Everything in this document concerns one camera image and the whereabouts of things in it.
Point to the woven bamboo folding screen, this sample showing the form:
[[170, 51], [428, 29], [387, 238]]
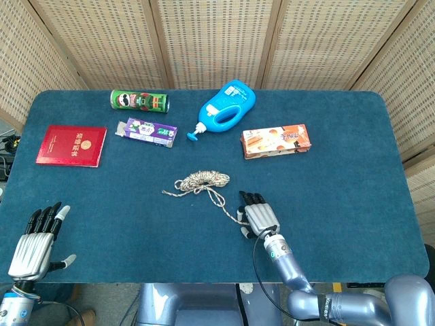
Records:
[[217, 40]]

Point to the grey robot torso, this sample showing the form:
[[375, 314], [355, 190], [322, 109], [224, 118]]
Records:
[[190, 305]]

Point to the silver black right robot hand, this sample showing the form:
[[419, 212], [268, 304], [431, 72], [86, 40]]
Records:
[[261, 214]]

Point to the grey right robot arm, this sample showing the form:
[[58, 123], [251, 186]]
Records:
[[340, 302]]

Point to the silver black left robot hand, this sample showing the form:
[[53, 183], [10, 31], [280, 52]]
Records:
[[32, 251]]

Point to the blue carpet table cover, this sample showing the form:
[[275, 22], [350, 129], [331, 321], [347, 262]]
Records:
[[136, 220]]

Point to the red certificate book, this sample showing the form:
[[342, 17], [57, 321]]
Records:
[[68, 146]]

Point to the green Pringles can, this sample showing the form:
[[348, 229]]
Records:
[[139, 101]]

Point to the purple toothpaste box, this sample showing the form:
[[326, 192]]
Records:
[[149, 132]]

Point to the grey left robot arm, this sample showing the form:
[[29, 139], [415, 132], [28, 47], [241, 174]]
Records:
[[15, 305]]

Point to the orange snack box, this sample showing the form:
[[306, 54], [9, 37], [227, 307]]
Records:
[[275, 141]]

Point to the blue detergent bottle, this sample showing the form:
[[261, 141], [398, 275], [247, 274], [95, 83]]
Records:
[[231, 98]]

